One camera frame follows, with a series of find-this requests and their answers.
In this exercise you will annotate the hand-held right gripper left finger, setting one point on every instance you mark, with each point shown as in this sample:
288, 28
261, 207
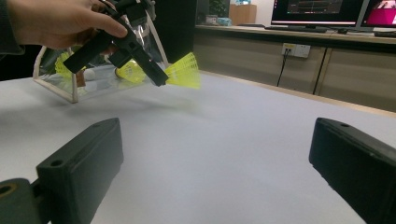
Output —
84, 168

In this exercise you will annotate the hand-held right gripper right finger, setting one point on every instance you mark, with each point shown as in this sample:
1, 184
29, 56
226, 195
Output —
358, 165

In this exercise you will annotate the yellow shuttlecock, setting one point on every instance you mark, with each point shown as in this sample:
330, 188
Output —
183, 73
132, 72
62, 66

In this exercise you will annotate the clear plastic bag beige trim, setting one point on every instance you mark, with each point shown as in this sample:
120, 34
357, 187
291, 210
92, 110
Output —
74, 93

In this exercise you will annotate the green plant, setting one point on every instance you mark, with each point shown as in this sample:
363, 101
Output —
218, 7

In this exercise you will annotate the teal box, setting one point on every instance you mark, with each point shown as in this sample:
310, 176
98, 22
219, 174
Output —
224, 21

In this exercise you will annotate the long beige counter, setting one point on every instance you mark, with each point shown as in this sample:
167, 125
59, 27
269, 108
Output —
351, 74

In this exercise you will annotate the white table sheet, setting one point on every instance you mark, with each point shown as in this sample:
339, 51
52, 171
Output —
218, 140

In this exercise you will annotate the cardboard box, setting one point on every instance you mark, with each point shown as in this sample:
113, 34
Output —
243, 14

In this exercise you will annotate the black computer mouse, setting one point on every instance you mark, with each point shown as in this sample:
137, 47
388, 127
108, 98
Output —
343, 30

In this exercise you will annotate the monitor with pink screen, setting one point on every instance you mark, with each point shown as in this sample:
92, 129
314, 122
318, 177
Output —
383, 14

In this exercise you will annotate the monitor with dark screen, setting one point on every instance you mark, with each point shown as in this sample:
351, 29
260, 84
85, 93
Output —
317, 11

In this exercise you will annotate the white wall socket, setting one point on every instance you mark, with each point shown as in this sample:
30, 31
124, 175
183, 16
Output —
299, 50

